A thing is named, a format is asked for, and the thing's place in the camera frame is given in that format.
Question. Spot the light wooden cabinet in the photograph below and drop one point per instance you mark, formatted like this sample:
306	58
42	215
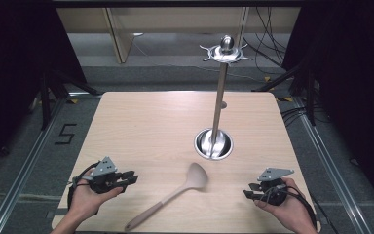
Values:
175	19

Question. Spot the metal utensil rack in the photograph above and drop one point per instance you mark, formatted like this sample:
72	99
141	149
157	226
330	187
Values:
219	97

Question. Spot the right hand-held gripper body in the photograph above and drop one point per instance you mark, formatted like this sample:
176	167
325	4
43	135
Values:
273	182

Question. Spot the person's right hand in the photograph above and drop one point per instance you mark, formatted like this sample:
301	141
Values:
289	208

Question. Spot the black curtain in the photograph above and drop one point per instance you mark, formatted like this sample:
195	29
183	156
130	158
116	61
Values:
16	48
354	65

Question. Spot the black tripod stand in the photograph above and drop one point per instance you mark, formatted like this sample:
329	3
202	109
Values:
310	94
45	97

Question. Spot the grey spatula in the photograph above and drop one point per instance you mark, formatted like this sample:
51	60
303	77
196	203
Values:
196	177

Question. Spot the metal floor rail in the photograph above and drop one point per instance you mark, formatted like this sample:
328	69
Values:
26	169
334	169

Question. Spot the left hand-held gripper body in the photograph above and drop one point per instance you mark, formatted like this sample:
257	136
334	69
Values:
103	175

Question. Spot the person's left hand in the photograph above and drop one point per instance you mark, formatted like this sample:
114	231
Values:
86	198

